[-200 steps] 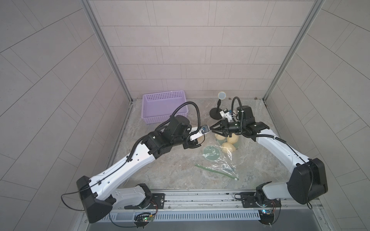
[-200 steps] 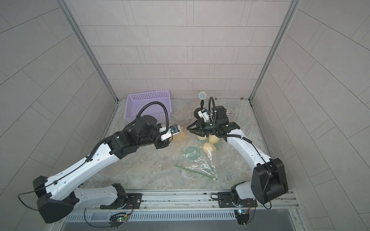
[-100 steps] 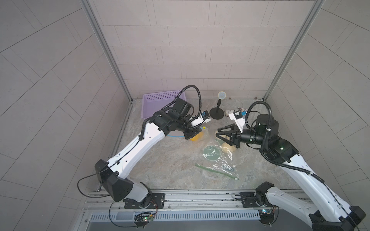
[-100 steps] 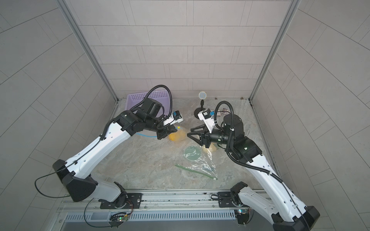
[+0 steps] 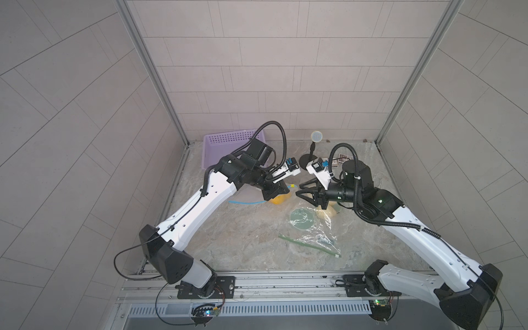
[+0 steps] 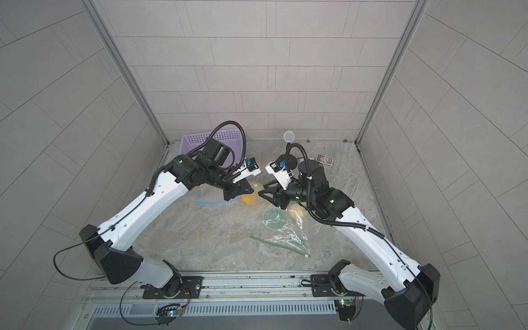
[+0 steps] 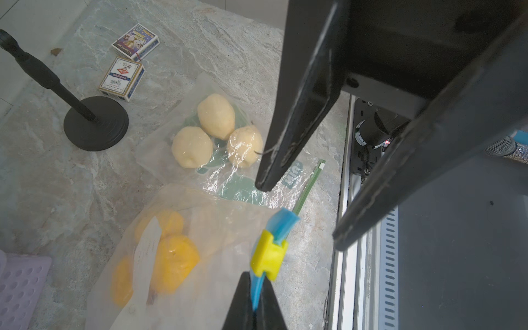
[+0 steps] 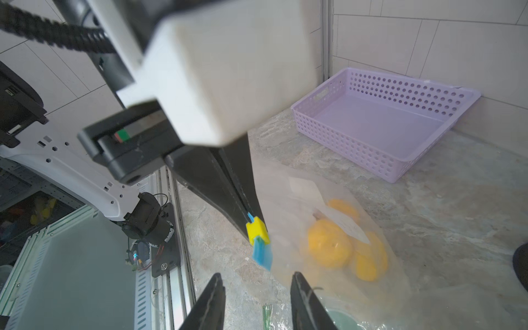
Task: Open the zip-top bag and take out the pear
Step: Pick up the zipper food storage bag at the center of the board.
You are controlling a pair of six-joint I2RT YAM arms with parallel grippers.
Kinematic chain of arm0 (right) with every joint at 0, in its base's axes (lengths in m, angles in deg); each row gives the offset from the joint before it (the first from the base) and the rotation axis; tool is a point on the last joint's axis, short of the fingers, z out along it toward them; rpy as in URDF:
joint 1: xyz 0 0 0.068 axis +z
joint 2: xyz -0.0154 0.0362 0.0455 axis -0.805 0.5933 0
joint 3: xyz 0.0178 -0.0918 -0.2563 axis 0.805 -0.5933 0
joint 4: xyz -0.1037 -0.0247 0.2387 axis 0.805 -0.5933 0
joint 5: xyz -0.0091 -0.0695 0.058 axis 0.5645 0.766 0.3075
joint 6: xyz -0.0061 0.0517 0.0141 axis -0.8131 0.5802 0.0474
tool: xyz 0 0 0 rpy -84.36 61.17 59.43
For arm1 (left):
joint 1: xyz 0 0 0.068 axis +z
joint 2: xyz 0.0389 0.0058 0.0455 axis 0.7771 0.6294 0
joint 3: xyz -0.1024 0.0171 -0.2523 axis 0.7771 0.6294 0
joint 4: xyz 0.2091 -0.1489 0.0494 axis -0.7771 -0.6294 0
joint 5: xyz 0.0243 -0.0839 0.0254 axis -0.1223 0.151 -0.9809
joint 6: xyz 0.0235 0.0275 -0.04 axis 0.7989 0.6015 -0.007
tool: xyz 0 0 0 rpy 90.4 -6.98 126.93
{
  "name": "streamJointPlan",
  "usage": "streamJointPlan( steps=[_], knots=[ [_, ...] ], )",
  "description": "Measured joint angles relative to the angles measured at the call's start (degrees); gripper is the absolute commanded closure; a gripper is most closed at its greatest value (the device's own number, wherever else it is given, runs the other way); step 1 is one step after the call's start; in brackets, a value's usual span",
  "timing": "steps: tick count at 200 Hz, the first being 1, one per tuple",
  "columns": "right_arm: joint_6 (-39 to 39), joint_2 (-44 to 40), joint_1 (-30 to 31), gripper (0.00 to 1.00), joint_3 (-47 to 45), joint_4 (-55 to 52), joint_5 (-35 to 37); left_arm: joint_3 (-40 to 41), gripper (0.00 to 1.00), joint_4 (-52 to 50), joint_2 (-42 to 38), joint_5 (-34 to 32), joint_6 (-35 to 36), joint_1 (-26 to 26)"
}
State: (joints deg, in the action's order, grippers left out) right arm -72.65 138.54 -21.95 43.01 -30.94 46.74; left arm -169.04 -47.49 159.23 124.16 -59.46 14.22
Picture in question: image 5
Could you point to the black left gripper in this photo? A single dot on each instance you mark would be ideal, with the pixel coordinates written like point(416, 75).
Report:
point(276, 188)

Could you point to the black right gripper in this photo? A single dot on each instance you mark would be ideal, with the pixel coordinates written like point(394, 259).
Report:
point(320, 194)

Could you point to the yellow pear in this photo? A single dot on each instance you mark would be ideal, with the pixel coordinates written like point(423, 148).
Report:
point(280, 199)

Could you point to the blue zip-top bag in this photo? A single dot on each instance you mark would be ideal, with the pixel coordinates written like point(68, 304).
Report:
point(247, 195)

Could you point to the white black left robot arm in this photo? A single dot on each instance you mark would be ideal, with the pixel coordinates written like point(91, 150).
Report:
point(164, 245)

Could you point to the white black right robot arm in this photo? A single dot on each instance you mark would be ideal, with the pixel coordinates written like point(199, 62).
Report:
point(461, 287)

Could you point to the green zip-top bag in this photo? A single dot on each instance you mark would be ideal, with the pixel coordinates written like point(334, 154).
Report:
point(309, 226)

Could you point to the pale round fruit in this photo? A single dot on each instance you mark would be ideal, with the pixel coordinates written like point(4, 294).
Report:
point(333, 209)

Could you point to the black microphone stand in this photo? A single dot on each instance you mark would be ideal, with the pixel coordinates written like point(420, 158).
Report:
point(308, 157)

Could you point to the white gold card box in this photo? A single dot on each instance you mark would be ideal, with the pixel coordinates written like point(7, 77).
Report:
point(340, 159)

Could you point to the purple plastic basket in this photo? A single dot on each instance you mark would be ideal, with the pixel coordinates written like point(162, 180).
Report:
point(217, 145)

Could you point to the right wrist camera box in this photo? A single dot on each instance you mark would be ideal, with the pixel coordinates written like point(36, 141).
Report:
point(320, 169)

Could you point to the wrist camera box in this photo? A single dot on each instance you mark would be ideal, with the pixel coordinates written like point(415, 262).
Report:
point(289, 168)
point(320, 169)

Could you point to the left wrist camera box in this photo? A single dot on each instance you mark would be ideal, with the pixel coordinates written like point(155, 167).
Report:
point(289, 168)

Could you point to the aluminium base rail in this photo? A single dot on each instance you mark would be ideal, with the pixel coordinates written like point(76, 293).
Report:
point(242, 294)

